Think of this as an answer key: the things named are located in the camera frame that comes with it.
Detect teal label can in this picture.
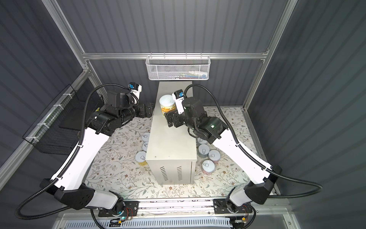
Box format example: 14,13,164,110
198,144,210,158

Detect white metal cabinet counter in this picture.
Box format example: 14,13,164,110
146,81,197,185

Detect left black corrugated cable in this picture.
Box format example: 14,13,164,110
15,83,139,220

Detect right black corrugated cable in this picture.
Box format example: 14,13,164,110
183,83,323,198

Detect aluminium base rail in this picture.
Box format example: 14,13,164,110
52,196,301,229

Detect black wire wall basket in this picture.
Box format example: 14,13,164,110
22,81,94,155

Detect orange label can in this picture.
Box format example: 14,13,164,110
159,94,176,115

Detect tubes in white basket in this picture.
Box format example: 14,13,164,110
169,71,209,79

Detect yellow label can left front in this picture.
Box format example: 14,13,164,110
135,151,147,167

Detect can left rear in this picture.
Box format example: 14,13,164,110
141,132,150,142

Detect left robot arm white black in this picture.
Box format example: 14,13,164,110
40,84,153,215

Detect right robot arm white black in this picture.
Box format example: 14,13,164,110
164,92,277,213

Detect can left middle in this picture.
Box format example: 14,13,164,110
142,141,149,152

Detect white wire mesh basket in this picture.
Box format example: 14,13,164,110
145,56,211,81

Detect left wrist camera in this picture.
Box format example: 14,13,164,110
128,82,142,99

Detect black corrugated cable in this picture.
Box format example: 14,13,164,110
183,83,323,198
15,83,139,220

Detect pink label can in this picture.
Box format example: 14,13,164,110
201,159,215,175
208,150,221,165

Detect can right middle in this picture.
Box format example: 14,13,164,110
197,138,207,145

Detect pink label can front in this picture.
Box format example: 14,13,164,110
201,159,215,175

